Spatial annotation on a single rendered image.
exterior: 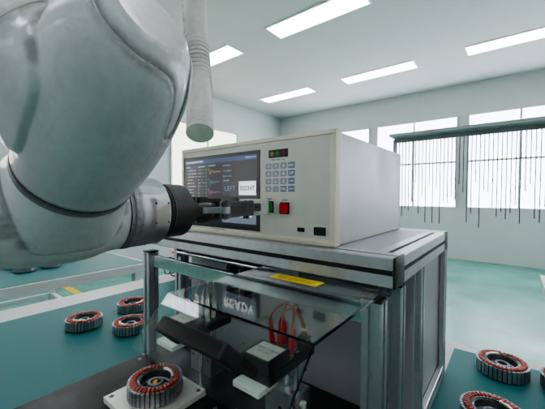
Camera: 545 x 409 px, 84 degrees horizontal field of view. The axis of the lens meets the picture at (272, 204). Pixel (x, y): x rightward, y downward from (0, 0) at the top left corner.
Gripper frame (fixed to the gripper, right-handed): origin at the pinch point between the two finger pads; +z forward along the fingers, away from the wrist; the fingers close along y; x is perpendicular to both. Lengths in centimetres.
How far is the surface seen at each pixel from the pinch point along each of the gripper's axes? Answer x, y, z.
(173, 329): -12.5, 9.6, -24.3
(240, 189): 3.5, -7.8, 4.2
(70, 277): -44, -153, 19
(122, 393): -40.0, -25.8, -13.2
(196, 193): 2.6, -22.9, 4.3
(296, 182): 4.7, 6.7, 4.3
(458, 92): 197, -45, 632
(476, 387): -43, 33, 43
